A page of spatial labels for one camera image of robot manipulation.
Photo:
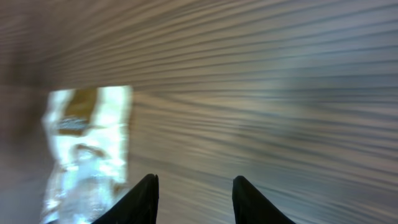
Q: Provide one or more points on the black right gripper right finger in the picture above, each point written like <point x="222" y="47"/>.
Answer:
<point x="252" y="207"/>

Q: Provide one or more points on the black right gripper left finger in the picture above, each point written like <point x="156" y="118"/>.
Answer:
<point x="138" y="206"/>

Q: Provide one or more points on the beige snack pouch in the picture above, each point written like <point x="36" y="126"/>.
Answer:
<point x="88" y="136"/>

